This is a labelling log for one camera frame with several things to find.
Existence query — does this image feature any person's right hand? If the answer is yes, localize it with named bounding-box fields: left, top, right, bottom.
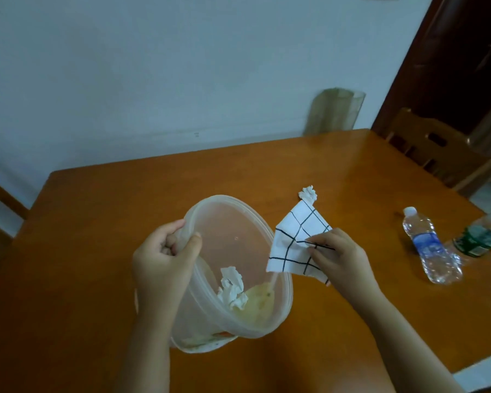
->
left=304, top=228, right=384, bottom=309

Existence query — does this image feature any person's left hand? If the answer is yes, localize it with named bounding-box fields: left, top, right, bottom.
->
left=131, top=218, right=203, bottom=324

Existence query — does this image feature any white black grid cloth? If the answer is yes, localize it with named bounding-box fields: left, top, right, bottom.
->
left=266, top=199, right=334, bottom=286

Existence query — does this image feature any white tissue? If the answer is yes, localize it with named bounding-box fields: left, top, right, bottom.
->
left=298, top=185, right=318, bottom=205
left=217, top=266, right=249, bottom=311

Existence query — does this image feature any translucent plastic bucket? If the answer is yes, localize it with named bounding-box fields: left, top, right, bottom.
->
left=133, top=195, right=294, bottom=354

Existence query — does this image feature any blue label water bottle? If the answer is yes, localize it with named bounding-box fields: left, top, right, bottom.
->
left=402, top=206, right=464, bottom=285

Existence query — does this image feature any green label water bottle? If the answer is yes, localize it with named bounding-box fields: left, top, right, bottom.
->
left=444, top=212, right=491, bottom=265

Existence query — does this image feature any person's right forearm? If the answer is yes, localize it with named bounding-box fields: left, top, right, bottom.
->
left=351, top=290, right=465, bottom=393

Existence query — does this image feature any wooden table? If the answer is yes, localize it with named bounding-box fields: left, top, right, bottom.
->
left=0, top=128, right=491, bottom=393

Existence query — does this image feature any pale yellow scrap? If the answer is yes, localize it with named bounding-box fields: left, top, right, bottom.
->
left=239, top=282, right=276, bottom=328

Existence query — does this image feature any wooden chair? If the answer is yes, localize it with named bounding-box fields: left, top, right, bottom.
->
left=384, top=107, right=491, bottom=192
left=0, top=171, right=30, bottom=283

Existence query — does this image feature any dark red door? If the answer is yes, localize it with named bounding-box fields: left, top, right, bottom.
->
left=371, top=0, right=491, bottom=135

